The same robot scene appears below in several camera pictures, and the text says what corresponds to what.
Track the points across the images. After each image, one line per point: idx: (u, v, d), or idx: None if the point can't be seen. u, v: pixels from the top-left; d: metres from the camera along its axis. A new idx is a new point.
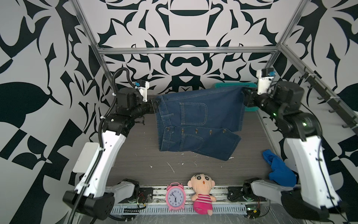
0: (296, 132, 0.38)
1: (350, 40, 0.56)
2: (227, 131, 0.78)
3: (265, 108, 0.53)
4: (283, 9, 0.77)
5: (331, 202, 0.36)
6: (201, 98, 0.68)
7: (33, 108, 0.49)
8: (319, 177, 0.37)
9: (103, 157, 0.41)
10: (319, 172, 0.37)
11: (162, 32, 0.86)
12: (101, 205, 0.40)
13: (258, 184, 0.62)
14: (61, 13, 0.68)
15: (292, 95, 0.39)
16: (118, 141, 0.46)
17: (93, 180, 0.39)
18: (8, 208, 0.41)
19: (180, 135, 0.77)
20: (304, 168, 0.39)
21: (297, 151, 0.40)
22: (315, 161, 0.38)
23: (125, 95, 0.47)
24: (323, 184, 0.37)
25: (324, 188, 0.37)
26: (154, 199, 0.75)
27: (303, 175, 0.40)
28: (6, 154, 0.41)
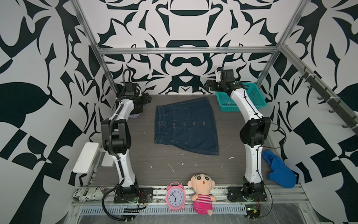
0: (230, 88, 0.69)
1: (350, 40, 0.56)
2: (206, 124, 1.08)
3: (219, 89, 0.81)
4: (282, 9, 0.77)
5: (257, 116, 0.58)
6: (184, 103, 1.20)
7: (33, 108, 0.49)
8: (248, 106, 0.62)
9: (124, 106, 0.64)
10: (247, 104, 0.62)
11: (162, 32, 0.86)
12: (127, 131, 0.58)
13: (246, 170, 0.69)
14: (62, 13, 0.69)
15: (226, 72, 0.74)
16: (131, 101, 0.70)
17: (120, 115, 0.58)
18: (9, 209, 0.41)
19: (172, 127, 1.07)
20: (240, 104, 0.65)
21: (235, 97, 0.68)
22: (243, 97, 0.64)
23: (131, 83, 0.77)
24: (250, 108, 0.61)
25: (251, 110, 0.60)
26: (154, 199, 0.75)
27: (242, 111, 0.65)
28: (6, 155, 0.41)
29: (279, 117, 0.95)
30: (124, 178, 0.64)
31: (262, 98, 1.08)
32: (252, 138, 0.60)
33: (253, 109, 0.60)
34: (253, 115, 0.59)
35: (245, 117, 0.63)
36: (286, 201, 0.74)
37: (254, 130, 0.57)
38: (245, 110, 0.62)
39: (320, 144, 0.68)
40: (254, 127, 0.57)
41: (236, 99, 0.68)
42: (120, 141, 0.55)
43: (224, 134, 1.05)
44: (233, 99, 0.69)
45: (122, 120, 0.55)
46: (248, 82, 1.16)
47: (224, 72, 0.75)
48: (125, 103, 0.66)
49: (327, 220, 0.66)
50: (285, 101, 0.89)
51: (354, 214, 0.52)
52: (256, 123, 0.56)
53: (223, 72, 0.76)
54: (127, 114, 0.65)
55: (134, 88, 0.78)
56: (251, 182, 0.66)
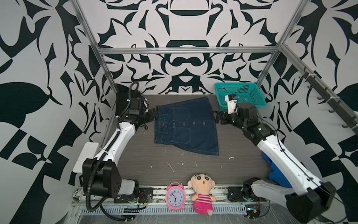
0: (256, 134, 0.52)
1: (350, 40, 0.56)
2: (206, 124, 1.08)
3: (235, 124, 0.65)
4: (282, 9, 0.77)
5: (314, 184, 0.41)
6: (184, 103, 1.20)
7: (33, 108, 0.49)
8: (292, 165, 0.44)
9: (120, 136, 0.51)
10: (290, 162, 0.45)
11: (162, 32, 0.86)
12: (115, 176, 0.45)
13: (256, 185, 0.63)
14: (62, 13, 0.69)
15: (249, 111, 0.55)
16: (131, 128, 0.57)
17: (111, 151, 0.46)
18: (9, 209, 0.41)
19: (172, 127, 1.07)
20: (280, 163, 0.47)
21: (267, 151, 0.51)
22: (280, 151, 0.47)
23: (137, 101, 0.63)
24: (298, 170, 0.43)
25: (301, 173, 0.42)
26: (154, 199, 0.75)
27: (285, 171, 0.45)
28: (7, 154, 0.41)
29: (279, 117, 0.95)
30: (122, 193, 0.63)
31: (262, 98, 1.08)
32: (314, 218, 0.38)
33: (302, 170, 0.43)
34: (307, 182, 0.41)
35: (294, 184, 0.43)
36: None
37: (317, 208, 0.42)
38: (291, 172, 0.43)
39: (320, 144, 0.68)
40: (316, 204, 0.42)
41: (270, 152, 0.50)
42: (101, 190, 0.43)
43: (224, 134, 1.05)
44: (263, 150, 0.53)
45: (110, 164, 0.42)
46: (248, 82, 1.16)
47: (244, 109, 0.57)
48: (121, 130, 0.53)
49: (327, 220, 0.66)
50: (285, 101, 0.89)
51: (354, 214, 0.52)
52: (316, 198, 0.38)
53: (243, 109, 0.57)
54: (125, 143, 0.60)
55: (140, 107, 0.67)
56: (256, 195, 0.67)
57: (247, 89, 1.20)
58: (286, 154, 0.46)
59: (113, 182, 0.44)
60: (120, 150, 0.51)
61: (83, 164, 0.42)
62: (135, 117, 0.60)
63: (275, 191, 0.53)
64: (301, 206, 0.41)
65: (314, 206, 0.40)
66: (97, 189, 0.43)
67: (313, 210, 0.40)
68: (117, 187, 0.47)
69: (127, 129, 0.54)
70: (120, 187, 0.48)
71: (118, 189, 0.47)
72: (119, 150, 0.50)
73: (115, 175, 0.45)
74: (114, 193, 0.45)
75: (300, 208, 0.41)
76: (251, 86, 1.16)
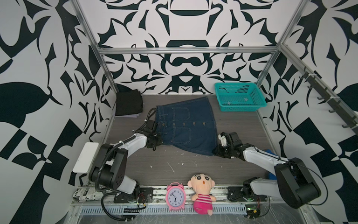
0: (240, 150, 0.66)
1: (350, 40, 0.56)
2: (206, 124, 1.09)
3: (229, 152, 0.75)
4: (282, 9, 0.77)
5: (283, 160, 0.49)
6: (184, 103, 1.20)
7: (33, 108, 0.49)
8: (265, 157, 0.54)
9: (136, 138, 0.60)
10: (264, 155, 0.55)
11: (162, 32, 0.86)
12: (123, 166, 0.49)
13: (258, 181, 0.62)
14: (62, 13, 0.69)
15: (231, 136, 0.74)
16: (144, 139, 0.65)
17: (126, 144, 0.53)
18: (9, 209, 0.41)
19: (172, 127, 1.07)
20: (256, 158, 0.58)
21: (248, 158, 0.63)
22: (254, 150, 0.61)
23: (152, 121, 0.75)
24: (270, 157, 0.53)
25: (272, 158, 0.52)
26: (154, 199, 0.75)
27: (265, 164, 0.54)
28: (6, 154, 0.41)
29: (279, 117, 0.95)
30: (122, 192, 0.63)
31: (262, 98, 1.08)
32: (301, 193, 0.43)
33: (273, 156, 0.53)
34: (278, 162, 0.49)
35: (271, 170, 0.51)
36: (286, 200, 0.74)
37: (292, 180, 0.44)
38: (266, 162, 0.53)
39: (320, 144, 0.68)
40: (288, 175, 0.44)
41: (250, 157, 0.62)
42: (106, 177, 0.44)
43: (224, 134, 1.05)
44: (249, 160, 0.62)
45: (124, 150, 0.47)
46: (248, 82, 1.16)
47: (229, 136, 0.75)
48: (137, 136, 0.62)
49: (327, 220, 0.66)
50: (285, 101, 0.89)
51: (354, 214, 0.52)
52: (285, 167, 0.45)
53: (227, 136, 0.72)
54: (136, 148, 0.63)
55: (153, 126, 0.77)
56: (255, 193, 0.64)
57: (247, 89, 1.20)
58: (259, 150, 0.60)
59: (120, 171, 0.47)
60: (132, 151, 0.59)
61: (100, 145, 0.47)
62: (148, 133, 0.68)
63: (271, 184, 0.53)
64: (283, 187, 0.45)
65: (288, 177, 0.44)
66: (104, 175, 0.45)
67: (289, 182, 0.44)
68: (119, 180, 0.48)
69: (141, 137, 0.63)
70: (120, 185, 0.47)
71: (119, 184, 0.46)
72: (132, 150, 0.57)
73: (123, 166, 0.48)
74: (116, 185, 0.47)
75: (285, 190, 0.45)
76: (251, 86, 1.16)
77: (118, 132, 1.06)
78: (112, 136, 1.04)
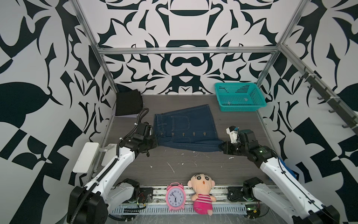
0: (258, 157, 0.55)
1: (350, 40, 0.56)
2: (207, 134, 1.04)
3: (240, 151, 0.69)
4: (282, 9, 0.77)
5: (315, 206, 0.42)
6: (184, 111, 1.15)
7: (33, 107, 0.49)
8: (292, 188, 0.46)
9: (117, 164, 0.49)
10: (292, 185, 0.46)
11: (162, 32, 0.86)
12: (101, 210, 0.42)
13: (265, 190, 0.61)
14: (61, 13, 0.68)
15: (247, 136, 0.62)
16: (131, 155, 0.55)
17: (102, 182, 0.44)
18: (9, 210, 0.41)
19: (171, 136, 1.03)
20: (281, 183, 0.49)
21: (270, 175, 0.53)
22: (281, 172, 0.50)
23: (143, 126, 0.63)
24: (299, 192, 0.45)
25: (302, 195, 0.44)
26: (154, 199, 0.75)
27: (288, 195, 0.47)
28: (7, 154, 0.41)
29: (279, 117, 0.95)
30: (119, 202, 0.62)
31: (262, 98, 1.08)
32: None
33: (304, 192, 0.44)
34: (308, 204, 0.42)
35: (296, 207, 0.44)
36: None
37: None
38: (292, 194, 0.45)
39: (320, 144, 0.68)
40: None
41: (272, 175, 0.52)
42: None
43: (224, 134, 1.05)
44: (265, 172, 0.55)
45: (98, 197, 0.40)
46: (248, 82, 1.16)
47: (244, 135, 0.63)
48: (120, 158, 0.51)
49: None
50: (285, 101, 0.89)
51: (354, 214, 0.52)
52: (320, 222, 0.39)
53: (241, 134, 0.64)
54: (120, 172, 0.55)
55: (146, 131, 0.66)
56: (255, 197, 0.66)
57: (247, 89, 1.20)
58: (286, 176, 0.49)
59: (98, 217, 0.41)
60: (113, 182, 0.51)
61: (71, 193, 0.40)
62: (138, 143, 0.58)
63: (281, 206, 0.52)
64: None
65: None
66: (79, 222, 0.40)
67: None
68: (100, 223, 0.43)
69: (126, 157, 0.52)
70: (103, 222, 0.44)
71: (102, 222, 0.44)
72: (113, 180, 0.48)
73: (101, 210, 0.42)
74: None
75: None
76: (251, 87, 1.15)
77: (118, 132, 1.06)
78: (112, 136, 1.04)
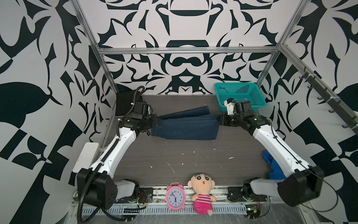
0: (252, 124, 0.56)
1: (350, 40, 0.56)
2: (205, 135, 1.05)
3: (236, 123, 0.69)
4: (282, 9, 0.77)
5: (302, 166, 0.43)
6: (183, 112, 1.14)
7: (33, 108, 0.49)
8: (282, 150, 0.47)
9: (118, 144, 0.49)
10: (282, 148, 0.47)
11: (162, 32, 0.86)
12: (111, 187, 0.43)
13: (258, 181, 0.62)
14: (61, 13, 0.68)
15: (243, 105, 0.62)
16: (132, 134, 0.54)
17: (107, 162, 0.44)
18: (8, 210, 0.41)
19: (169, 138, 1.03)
20: (271, 147, 0.49)
21: (261, 139, 0.54)
22: (272, 137, 0.50)
23: (141, 104, 0.61)
24: (287, 153, 0.46)
25: (290, 157, 0.45)
26: (154, 199, 0.75)
27: (277, 157, 0.48)
28: (7, 154, 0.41)
29: (279, 117, 0.95)
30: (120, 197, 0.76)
31: (262, 98, 1.08)
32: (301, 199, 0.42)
33: (292, 154, 0.45)
34: (296, 164, 0.43)
35: (283, 167, 0.46)
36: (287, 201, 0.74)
37: (304, 189, 0.41)
38: (281, 156, 0.46)
39: (320, 144, 0.68)
40: (304, 184, 0.40)
41: (264, 140, 0.52)
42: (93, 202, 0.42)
43: (224, 134, 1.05)
44: (258, 139, 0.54)
45: (106, 176, 0.40)
46: (248, 82, 1.16)
47: (240, 104, 0.63)
48: (121, 137, 0.51)
49: (327, 220, 0.66)
50: (285, 101, 0.89)
51: (354, 214, 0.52)
52: (304, 178, 0.40)
53: (237, 105, 0.64)
54: (124, 151, 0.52)
55: (144, 110, 0.64)
56: (254, 193, 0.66)
57: (247, 89, 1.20)
58: (278, 141, 0.49)
59: (108, 195, 0.43)
60: (118, 162, 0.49)
61: (77, 175, 0.40)
62: (137, 122, 0.57)
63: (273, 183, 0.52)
64: (289, 189, 0.43)
65: (301, 186, 0.40)
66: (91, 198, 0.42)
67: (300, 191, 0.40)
68: (113, 197, 0.46)
69: (126, 137, 0.52)
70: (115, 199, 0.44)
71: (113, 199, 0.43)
72: (118, 159, 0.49)
73: (111, 187, 0.43)
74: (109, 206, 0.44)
75: (289, 190, 0.43)
76: (251, 87, 1.15)
77: None
78: (112, 136, 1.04)
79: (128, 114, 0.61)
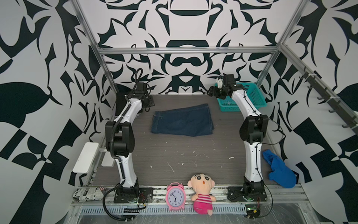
0: (231, 89, 0.74)
1: (350, 40, 0.56)
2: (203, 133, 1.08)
3: (223, 94, 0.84)
4: (282, 10, 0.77)
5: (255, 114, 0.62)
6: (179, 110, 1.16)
7: (33, 108, 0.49)
8: (246, 103, 0.66)
9: (131, 108, 0.62)
10: (247, 102, 0.66)
11: (162, 32, 0.86)
12: (131, 136, 0.56)
13: (245, 169, 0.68)
14: (61, 13, 0.68)
15: (228, 77, 0.80)
16: (139, 102, 0.67)
17: (126, 116, 0.57)
18: (7, 210, 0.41)
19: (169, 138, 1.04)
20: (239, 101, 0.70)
21: (236, 97, 0.72)
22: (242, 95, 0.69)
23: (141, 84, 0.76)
24: (248, 106, 0.65)
25: (250, 108, 0.64)
26: (154, 199, 0.75)
27: (242, 108, 0.68)
28: (6, 155, 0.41)
29: (279, 117, 0.95)
30: (124, 179, 0.63)
31: (262, 98, 1.08)
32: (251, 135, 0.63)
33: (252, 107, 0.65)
34: (251, 113, 0.62)
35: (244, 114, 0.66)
36: (286, 201, 0.74)
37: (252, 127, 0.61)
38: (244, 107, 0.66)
39: (320, 144, 0.68)
40: (252, 123, 0.60)
41: (237, 98, 0.72)
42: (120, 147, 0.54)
43: (224, 134, 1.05)
44: (233, 98, 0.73)
45: (127, 123, 0.53)
46: (248, 82, 1.16)
47: (226, 77, 0.82)
48: (132, 103, 0.64)
49: (327, 220, 0.66)
50: (285, 101, 0.89)
51: (354, 213, 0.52)
52: (253, 120, 0.60)
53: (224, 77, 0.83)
54: (135, 115, 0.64)
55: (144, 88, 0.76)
56: (252, 183, 0.67)
57: (247, 89, 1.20)
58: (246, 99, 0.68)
59: (130, 140, 0.55)
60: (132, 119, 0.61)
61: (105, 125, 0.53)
62: (141, 95, 0.69)
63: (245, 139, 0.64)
64: (244, 128, 0.63)
65: (251, 125, 0.60)
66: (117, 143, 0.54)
67: (249, 127, 0.61)
68: (133, 145, 0.58)
69: (135, 103, 0.65)
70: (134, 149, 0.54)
71: (133, 149, 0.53)
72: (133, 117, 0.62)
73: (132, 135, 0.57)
74: (131, 150, 0.57)
75: (244, 129, 0.64)
76: (251, 87, 1.15)
77: None
78: None
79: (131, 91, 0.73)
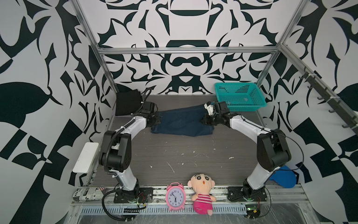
0: (227, 118, 0.69)
1: (350, 40, 0.56)
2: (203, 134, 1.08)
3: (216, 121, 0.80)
4: (282, 10, 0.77)
5: (265, 131, 0.52)
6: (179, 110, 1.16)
7: (33, 108, 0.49)
8: (250, 125, 0.58)
9: (134, 122, 0.61)
10: (250, 124, 0.58)
11: (162, 32, 0.86)
12: (128, 150, 0.52)
13: (251, 177, 0.65)
14: (61, 13, 0.68)
15: (220, 104, 0.76)
16: (144, 120, 0.67)
17: (127, 129, 0.55)
18: (8, 210, 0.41)
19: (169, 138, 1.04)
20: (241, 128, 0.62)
21: (234, 125, 0.67)
22: (240, 119, 0.63)
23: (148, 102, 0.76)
24: (254, 126, 0.56)
25: (256, 128, 0.55)
26: (154, 199, 0.75)
27: (248, 133, 0.59)
28: (6, 154, 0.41)
29: (279, 117, 0.95)
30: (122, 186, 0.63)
31: (262, 98, 1.08)
32: (274, 159, 0.49)
33: (258, 126, 0.56)
34: (261, 131, 0.53)
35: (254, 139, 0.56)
36: (287, 201, 0.74)
37: (271, 147, 0.49)
38: (250, 130, 0.57)
39: (320, 145, 0.68)
40: (268, 143, 0.49)
41: (237, 125, 0.65)
42: (114, 161, 0.48)
43: (224, 134, 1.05)
44: (233, 127, 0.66)
45: (127, 135, 0.50)
46: (249, 82, 1.16)
47: (218, 105, 0.77)
48: (136, 119, 0.63)
49: (327, 220, 0.66)
50: (285, 101, 0.89)
51: (354, 214, 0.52)
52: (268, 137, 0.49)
53: (216, 104, 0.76)
54: (138, 130, 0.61)
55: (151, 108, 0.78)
56: (254, 189, 0.65)
57: (247, 89, 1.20)
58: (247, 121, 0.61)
59: (127, 155, 0.51)
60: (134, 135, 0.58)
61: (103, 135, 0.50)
62: (147, 114, 0.70)
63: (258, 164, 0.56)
64: (261, 153, 0.51)
65: (267, 145, 0.49)
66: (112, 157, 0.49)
67: (267, 149, 0.48)
68: (128, 161, 0.53)
69: (140, 120, 0.64)
70: (128, 166, 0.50)
71: (127, 164, 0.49)
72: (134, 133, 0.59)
73: (129, 149, 0.52)
74: (125, 166, 0.51)
75: (263, 155, 0.50)
76: (251, 87, 1.15)
77: None
78: None
79: (138, 110, 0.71)
